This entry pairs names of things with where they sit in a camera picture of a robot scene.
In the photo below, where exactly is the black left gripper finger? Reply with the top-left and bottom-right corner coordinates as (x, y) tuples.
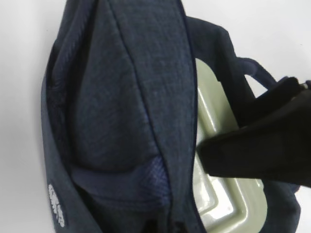
(197, 79), (311, 187)

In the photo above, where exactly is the dark blue lunch bag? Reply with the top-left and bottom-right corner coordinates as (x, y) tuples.
(41, 0), (301, 233)

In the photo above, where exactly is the green lidded glass container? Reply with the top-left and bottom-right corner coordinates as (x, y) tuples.
(193, 59), (267, 233)

